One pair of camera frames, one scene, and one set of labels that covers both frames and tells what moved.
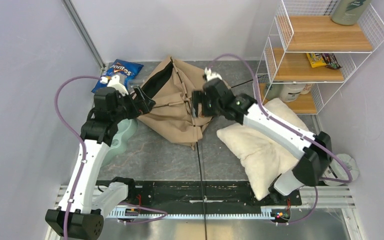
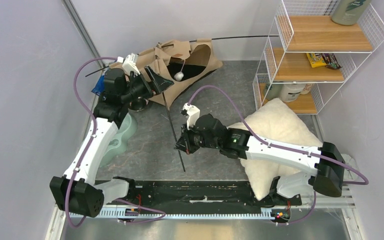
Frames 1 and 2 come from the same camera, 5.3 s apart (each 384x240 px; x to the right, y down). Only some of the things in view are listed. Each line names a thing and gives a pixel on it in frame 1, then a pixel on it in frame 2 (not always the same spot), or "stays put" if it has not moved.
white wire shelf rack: x=308 y=53 stays put
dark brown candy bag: x=331 y=61 stays put
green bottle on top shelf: x=348 y=12 stays put
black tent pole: x=241 y=83 → x=203 y=40
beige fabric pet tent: x=170 y=84 → x=181 y=62
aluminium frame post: x=84 y=33 stays put
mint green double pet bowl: x=126 y=128 stays put
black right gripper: x=199 y=97 → x=184 y=142
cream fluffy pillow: x=263 y=158 stays put
